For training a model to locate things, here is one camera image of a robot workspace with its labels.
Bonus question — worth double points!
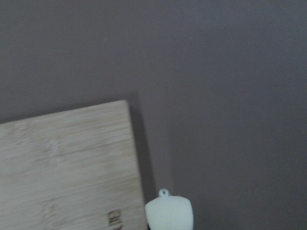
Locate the pale steamed bun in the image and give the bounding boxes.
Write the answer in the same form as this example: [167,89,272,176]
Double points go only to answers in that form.
[145,188,194,230]

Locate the wooden cutting board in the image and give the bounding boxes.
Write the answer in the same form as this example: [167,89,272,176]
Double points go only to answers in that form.
[0,101,147,230]

